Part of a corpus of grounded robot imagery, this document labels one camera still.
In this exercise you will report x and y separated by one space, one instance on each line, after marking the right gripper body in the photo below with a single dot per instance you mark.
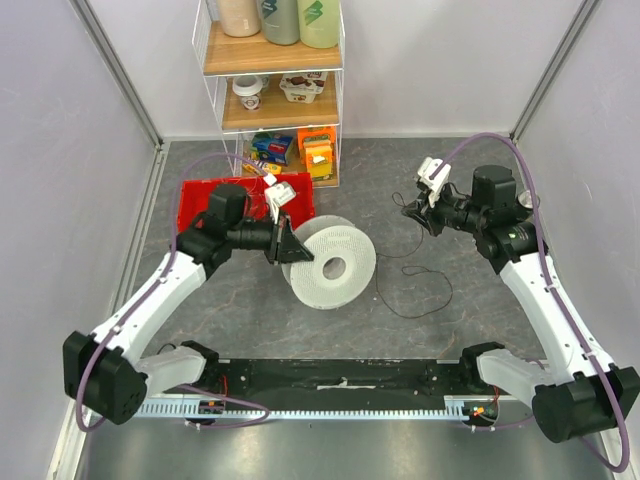
432 215

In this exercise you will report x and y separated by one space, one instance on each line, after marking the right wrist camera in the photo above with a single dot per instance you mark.
432 175

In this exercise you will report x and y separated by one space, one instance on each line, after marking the white perforated spool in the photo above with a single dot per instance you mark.
343 265

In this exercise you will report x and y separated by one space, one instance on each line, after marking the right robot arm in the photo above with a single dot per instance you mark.
572 397

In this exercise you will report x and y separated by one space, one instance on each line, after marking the grey green bottle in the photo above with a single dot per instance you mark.
279 19

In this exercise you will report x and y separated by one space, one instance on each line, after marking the white paper cup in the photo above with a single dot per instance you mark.
249 91

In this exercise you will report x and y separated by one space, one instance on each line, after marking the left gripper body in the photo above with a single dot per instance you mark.
275 249

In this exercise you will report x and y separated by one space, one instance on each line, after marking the white pudding cup pack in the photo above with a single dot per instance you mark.
303 87

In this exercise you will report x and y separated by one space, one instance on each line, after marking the blue green sponge pack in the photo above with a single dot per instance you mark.
275 148

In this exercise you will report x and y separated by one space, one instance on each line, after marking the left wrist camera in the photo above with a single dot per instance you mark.
277 196

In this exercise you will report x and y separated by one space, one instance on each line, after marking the black yellow can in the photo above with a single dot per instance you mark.
527 201

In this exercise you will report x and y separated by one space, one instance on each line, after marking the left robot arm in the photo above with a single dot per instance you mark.
106 372

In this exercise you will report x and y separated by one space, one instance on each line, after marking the white wire wooden shelf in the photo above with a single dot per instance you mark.
224 60

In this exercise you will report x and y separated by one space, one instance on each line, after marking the red compartment bin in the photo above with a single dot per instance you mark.
200 200

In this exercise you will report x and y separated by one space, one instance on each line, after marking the beige bottle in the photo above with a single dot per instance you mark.
239 18

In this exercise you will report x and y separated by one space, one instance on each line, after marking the yellow candy pack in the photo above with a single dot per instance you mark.
257 166

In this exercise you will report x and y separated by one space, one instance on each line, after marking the grey cable duct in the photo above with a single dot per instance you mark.
194 407

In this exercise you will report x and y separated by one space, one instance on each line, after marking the light green bottle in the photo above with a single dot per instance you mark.
319 23

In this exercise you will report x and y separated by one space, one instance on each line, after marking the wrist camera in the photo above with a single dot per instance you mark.
432 175
277 196

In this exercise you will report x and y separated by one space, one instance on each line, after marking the orange yellow sponge box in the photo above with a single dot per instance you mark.
316 146

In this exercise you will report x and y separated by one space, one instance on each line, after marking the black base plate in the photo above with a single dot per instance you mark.
342 384

